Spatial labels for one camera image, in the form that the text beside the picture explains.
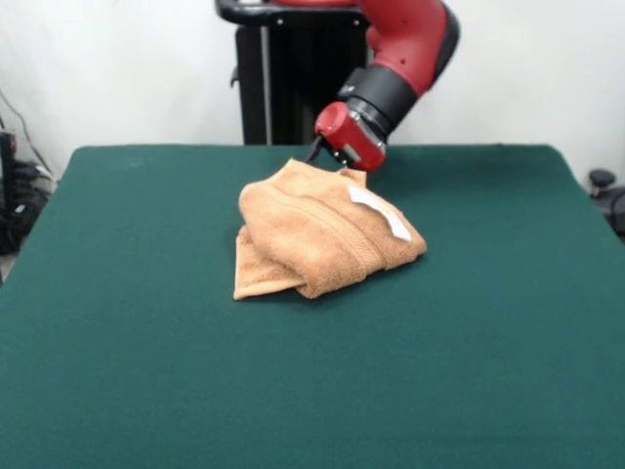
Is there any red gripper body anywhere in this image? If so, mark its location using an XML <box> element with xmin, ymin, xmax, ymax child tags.
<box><xmin>314</xmin><ymin>101</ymin><xmax>388</xmax><ymax>173</ymax></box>

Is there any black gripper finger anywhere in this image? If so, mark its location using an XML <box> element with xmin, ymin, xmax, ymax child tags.
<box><xmin>305</xmin><ymin>136</ymin><xmax>327</xmax><ymax>165</ymax></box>

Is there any tan terry towel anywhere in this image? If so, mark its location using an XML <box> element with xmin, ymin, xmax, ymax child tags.
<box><xmin>232</xmin><ymin>158</ymin><xmax>429</xmax><ymax>301</ymax></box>

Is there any grey chair base leg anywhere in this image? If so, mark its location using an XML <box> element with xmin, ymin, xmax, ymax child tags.
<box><xmin>588</xmin><ymin>168</ymin><xmax>625</xmax><ymax>241</ymax></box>

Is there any dark green table cloth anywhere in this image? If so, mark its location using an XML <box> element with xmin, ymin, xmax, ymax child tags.
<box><xmin>0</xmin><ymin>143</ymin><xmax>625</xmax><ymax>469</ymax></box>

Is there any black equipment pile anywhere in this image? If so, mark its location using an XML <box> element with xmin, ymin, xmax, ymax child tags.
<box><xmin>0</xmin><ymin>129</ymin><xmax>56</xmax><ymax>256</ymax></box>

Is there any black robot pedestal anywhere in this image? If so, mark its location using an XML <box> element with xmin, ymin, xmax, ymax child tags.
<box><xmin>213</xmin><ymin>0</ymin><xmax>377</xmax><ymax>146</ymax></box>

